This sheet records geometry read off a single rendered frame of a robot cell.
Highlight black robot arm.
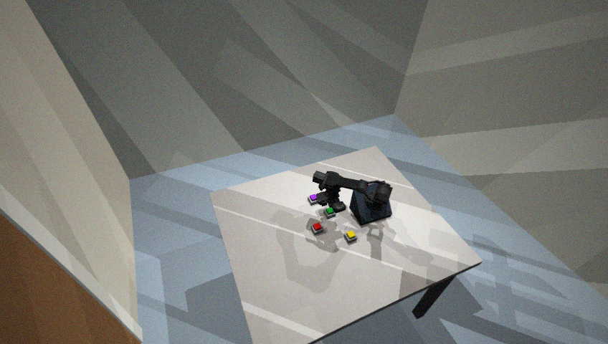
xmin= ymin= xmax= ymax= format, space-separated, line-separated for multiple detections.
xmin=313 ymin=171 xmax=393 ymax=211

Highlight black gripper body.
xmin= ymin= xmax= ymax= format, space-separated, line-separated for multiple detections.
xmin=318 ymin=184 xmax=346 ymax=213

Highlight green button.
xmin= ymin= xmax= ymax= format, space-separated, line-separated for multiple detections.
xmin=323 ymin=207 xmax=336 ymax=219

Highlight purple button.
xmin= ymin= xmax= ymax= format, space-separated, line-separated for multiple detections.
xmin=308 ymin=194 xmax=318 ymax=205

